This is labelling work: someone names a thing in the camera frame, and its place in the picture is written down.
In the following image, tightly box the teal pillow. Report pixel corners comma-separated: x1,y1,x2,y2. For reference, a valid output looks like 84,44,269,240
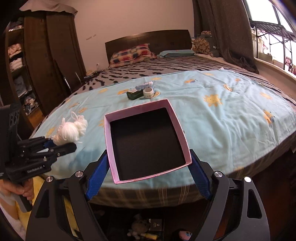
157,49,195,58

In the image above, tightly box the light blue sun-print blanket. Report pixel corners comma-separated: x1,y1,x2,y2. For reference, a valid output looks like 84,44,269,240
35,69,295,193

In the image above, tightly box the dark wooden headboard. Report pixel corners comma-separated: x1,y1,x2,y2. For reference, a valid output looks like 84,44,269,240
105,30,192,60

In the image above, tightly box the floral brown cushion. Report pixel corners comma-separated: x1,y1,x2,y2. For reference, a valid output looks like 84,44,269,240
191,31,214,57

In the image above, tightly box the pink box with black lining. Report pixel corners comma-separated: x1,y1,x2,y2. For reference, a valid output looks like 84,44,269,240
104,99,192,184

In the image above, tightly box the colourful checked pillow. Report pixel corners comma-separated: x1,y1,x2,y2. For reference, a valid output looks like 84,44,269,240
109,44,157,68

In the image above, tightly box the dark brown curtain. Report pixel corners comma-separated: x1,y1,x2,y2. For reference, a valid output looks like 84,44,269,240
192,0,259,74

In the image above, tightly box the white tape roll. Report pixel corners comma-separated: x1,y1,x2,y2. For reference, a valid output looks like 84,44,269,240
143,87,154,99

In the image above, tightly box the dark green small box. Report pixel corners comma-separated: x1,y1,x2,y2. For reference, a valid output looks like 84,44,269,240
126,90,144,100

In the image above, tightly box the left hand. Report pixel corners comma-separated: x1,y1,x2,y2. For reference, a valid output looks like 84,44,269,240
1,178,35,201

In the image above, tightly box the metal window rack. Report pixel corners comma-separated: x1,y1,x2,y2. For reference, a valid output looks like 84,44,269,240
249,4,296,70

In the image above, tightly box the black zigzag bedspread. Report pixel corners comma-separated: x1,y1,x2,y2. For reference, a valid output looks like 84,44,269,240
73,56,295,108

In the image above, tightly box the dark wooden wardrobe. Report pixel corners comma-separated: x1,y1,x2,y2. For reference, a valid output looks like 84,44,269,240
0,4,87,130

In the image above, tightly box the white yarn ball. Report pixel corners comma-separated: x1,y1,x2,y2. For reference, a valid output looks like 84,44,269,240
52,111,88,146

